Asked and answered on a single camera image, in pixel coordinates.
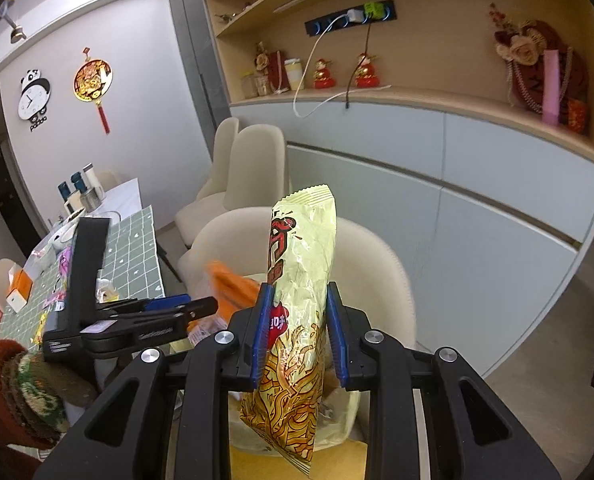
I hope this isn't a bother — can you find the black cable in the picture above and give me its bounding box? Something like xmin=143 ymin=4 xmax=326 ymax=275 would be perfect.
xmin=345 ymin=20 xmax=374 ymax=110

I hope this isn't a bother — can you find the green checked tablecloth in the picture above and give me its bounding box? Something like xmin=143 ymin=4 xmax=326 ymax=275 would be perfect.
xmin=0 ymin=204 xmax=168 ymax=353

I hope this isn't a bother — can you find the orange snack packet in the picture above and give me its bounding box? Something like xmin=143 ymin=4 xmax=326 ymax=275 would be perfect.
xmin=206 ymin=259 xmax=264 ymax=322

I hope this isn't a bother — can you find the wood and white wall cabinet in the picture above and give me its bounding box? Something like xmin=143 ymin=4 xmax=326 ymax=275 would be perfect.
xmin=197 ymin=0 xmax=594 ymax=376

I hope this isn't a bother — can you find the ceiling lamp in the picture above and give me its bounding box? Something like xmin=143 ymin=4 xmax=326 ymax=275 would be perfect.
xmin=0 ymin=0 xmax=28 ymax=43

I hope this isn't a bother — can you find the red gold figurine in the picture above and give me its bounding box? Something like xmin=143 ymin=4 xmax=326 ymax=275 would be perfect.
xmin=353 ymin=52 xmax=382 ymax=88
xmin=312 ymin=57 xmax=339 ymax=90

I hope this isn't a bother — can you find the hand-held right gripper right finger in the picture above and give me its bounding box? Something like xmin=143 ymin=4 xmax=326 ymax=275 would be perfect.
xmin=325 ymin=282 xmax=562 ymax=480

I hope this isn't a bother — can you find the white cable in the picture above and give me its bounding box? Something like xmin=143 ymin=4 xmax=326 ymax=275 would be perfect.
xmin=293 ymin=12 xmax=393 ymax=118

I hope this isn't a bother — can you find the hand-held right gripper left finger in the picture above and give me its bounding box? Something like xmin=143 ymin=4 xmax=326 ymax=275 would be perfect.
xmin=33 ymin=284 xmax=278 ymax=480

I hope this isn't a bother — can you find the person's left forearm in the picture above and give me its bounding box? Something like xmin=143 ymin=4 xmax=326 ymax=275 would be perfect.
xmin=0 ymin=339 xmax=100 ymax=461

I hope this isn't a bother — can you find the grey tall cabinet door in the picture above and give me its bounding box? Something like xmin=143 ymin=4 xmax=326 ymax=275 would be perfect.
xmin=167 ymin=0 xmax=228 ymax=161

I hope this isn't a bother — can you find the gold noodle snack packet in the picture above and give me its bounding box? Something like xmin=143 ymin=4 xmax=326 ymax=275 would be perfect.
xmin=239 ymin=185 xmax=338 ymax=476

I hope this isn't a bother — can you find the dark wooden door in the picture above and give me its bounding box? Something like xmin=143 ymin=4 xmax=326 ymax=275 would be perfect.
xmin=0 ymin=142 xmax=43 ymax=241

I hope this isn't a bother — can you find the red patterned box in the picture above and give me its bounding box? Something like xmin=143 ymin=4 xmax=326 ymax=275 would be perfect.
xmin=564 ymin=99 xmax=590 ymax=136

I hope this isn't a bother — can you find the dark red box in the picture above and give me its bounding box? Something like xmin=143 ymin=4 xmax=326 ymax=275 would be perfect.
xmin=267 ymin=50 xmax=290 ymax=93

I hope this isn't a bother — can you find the white bowl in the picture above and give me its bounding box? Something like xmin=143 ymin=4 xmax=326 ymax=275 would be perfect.
xmin=47 ymin=227 xmax=78 ymax=253

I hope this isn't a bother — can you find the panda wall clock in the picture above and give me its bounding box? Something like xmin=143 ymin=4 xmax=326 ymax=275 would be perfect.
xmin=18 ymin=67 xmax=52 ymax=133

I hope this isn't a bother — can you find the pink box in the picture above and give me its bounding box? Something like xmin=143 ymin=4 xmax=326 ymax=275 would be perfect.
xmin=542 ymin=50 xmax=562 ymax=126

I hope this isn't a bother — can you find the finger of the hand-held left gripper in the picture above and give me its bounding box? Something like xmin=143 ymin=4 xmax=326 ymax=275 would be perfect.
xmin=141 ymin=297 xmax=220 ymax=334
xmin=96 ymin=295 xmax=194 ymax=318

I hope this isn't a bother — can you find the red gold knot ornament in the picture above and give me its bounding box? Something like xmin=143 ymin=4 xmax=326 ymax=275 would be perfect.
xmin=73 ymin=47 xmax=113 ymax=135

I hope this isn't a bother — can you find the brown plush on shelf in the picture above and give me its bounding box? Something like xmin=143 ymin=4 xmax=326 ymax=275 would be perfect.
xmin=488 ymin=2 xmax=590 ymax=113

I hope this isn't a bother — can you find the white jar with yellow lid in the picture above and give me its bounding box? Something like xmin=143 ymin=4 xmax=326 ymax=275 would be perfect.
xmin=284 ymin=58 xmax=303 ymax=92

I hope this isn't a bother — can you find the small dried flower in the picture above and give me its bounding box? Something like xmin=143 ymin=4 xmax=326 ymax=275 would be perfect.
xmin=253 ymin=42 xmax=273 ymax=73

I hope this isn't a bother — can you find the black power strip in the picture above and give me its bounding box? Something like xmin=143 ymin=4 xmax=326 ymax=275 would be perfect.
xmin=304 ymin=0 xmax=398 ymax=38

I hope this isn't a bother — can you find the orange and white box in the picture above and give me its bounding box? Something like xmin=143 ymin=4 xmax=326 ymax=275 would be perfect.
xmin=6 ymin=270 xmax=34 ymax=311

